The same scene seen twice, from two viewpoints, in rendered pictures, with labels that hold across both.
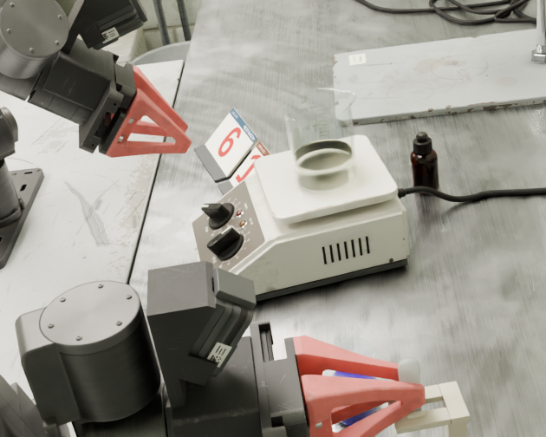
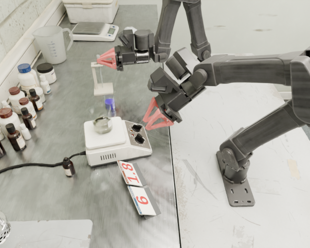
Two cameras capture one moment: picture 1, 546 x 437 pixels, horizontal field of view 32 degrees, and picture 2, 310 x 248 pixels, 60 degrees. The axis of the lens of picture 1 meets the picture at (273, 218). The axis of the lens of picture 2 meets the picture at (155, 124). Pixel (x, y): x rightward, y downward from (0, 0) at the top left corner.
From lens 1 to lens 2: 140 cm
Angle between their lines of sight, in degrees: 105
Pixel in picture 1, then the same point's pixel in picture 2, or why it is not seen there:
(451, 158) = (54, 188)
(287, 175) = (115, 131)
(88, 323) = (141, 31)
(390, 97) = (61, 236)
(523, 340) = (69, 118)
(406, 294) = not seen: hidden behind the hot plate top
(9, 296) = (206, 141)
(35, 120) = not seen: outside the picture
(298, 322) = not seen: hidden behind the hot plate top
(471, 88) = (20, 237)
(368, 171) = (90, 130)
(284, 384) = (116, 48)
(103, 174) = (200, 201)
